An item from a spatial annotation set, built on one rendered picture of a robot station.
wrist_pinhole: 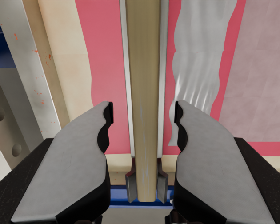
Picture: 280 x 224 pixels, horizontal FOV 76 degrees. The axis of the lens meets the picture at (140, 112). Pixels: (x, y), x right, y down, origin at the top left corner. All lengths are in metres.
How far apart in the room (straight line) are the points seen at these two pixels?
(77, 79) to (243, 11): 0.26
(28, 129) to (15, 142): 1.48
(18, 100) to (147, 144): 1.54
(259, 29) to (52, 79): 0.30
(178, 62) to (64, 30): 0.17
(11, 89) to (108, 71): 1.42
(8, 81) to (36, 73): 1.37
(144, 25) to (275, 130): 0.32
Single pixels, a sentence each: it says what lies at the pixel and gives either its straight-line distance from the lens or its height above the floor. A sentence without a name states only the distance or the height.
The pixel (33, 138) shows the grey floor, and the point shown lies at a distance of 1.88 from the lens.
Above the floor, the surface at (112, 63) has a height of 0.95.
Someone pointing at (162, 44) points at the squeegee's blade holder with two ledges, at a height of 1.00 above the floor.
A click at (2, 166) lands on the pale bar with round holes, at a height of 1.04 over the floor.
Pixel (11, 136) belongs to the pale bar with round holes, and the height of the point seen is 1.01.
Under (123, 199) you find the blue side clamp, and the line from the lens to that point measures 0.42.
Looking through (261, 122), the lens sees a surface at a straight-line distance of 0.39.
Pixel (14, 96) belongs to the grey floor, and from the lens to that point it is 1.70.
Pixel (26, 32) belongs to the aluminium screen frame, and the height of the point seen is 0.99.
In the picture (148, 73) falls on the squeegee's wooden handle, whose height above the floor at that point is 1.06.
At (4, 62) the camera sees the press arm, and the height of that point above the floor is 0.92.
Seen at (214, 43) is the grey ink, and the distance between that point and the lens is 0.29.
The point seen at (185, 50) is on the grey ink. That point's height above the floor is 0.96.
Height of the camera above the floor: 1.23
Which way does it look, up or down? 60 degrees down
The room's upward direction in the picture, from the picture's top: 176 degrees counter-clockwise
